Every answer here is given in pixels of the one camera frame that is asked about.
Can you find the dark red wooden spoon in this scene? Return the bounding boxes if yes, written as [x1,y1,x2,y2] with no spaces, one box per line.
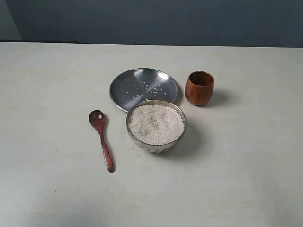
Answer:
[89,110,115,173]

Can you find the steel bowl of rice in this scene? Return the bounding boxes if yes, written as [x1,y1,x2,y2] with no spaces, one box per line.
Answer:
[126,99,187,153]

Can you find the round steel plate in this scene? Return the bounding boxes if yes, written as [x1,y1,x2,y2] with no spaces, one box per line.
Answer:
[109,68,180,112]

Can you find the brown wooden cup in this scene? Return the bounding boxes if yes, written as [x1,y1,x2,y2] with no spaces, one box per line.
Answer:
[184,71,214,106]

